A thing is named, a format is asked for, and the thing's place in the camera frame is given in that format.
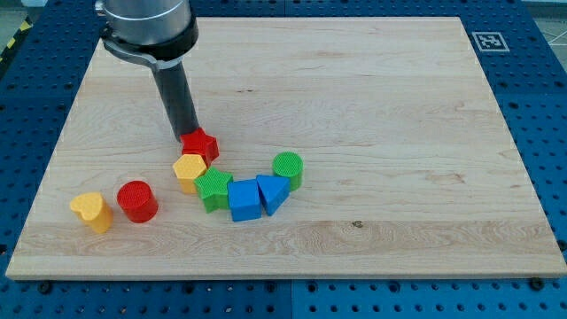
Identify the yellow pentagon block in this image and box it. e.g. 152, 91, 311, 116
173, 154, 207, 194

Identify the green cylinder block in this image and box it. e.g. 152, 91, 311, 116
272, 152, 304, 191

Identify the yellow heart block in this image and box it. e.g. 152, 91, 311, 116
69, 192, 113, 234

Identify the blue triangle block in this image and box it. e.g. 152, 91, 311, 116
256, 175, 291, 216

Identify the red cylinder block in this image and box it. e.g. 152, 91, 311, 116
117, 180, 159, 223

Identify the blue cube block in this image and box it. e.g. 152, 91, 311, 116
228, 179, 262, 222

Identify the green star block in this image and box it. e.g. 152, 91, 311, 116
194, 167, 233, 214

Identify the white fiducial marker tag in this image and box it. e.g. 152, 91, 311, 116
472, 31, 509, 52

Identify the wooden board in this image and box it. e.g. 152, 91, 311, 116
6, 17, 566, 281

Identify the red star block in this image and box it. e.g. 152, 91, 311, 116
180, 128, 220, 167

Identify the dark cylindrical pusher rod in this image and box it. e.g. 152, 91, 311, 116
153, 62, 199, 142

